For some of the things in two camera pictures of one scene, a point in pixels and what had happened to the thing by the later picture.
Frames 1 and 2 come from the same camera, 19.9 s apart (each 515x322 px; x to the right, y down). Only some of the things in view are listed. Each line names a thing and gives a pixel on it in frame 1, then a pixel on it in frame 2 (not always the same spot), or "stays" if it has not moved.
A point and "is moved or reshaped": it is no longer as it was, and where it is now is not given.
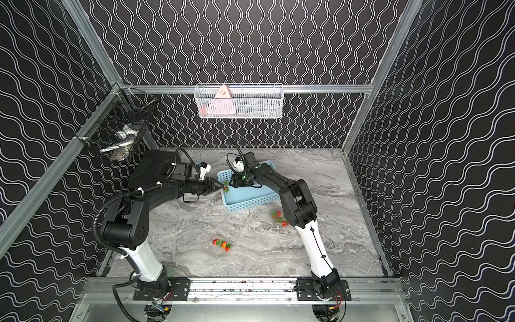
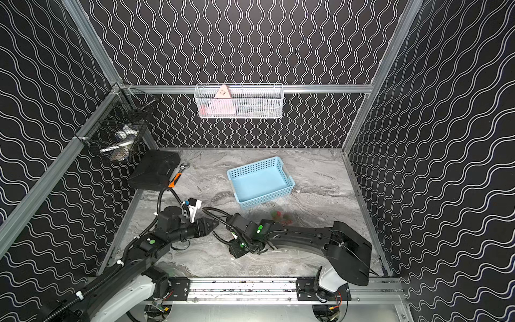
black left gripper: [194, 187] to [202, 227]
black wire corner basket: [115, 128] stays
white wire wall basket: [264, 100] stays
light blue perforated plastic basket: [239, 198] is moved or reshaped
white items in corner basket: [124, 138] stays
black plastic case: [157, 166] stays
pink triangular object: [222, 103] stays
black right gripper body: [241, 180] to [239, 247]
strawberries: [279, 218] stays
